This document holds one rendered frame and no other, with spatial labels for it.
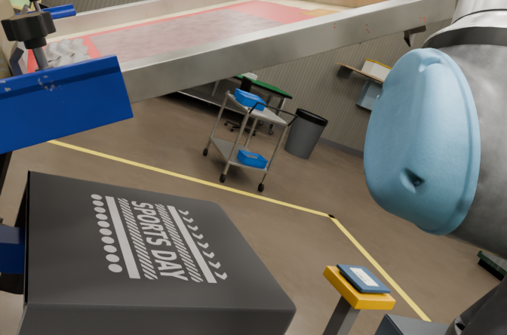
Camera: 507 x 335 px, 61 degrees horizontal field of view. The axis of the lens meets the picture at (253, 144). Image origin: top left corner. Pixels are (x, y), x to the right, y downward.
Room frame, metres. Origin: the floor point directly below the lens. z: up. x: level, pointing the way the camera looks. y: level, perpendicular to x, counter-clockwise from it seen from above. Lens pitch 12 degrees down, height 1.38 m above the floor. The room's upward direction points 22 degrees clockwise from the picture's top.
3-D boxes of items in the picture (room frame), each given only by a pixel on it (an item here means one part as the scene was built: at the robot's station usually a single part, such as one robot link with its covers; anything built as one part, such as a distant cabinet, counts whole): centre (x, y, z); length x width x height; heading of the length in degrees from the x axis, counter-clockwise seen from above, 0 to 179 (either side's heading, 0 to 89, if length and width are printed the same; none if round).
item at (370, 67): (9.35, -1.84, 1.91); 0.54 x 0.45 x 0.30; 111
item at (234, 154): (4.64, 0.11, 0.46); 0.98 x 0.57 x 0.93; 20
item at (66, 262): (0.82, 0.12, 0.95); 0.48 x 0.44 x 0.01; 122
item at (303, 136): (7.26, -0.74, 0.36); 0.58 x 0.57 x 0.72; 21
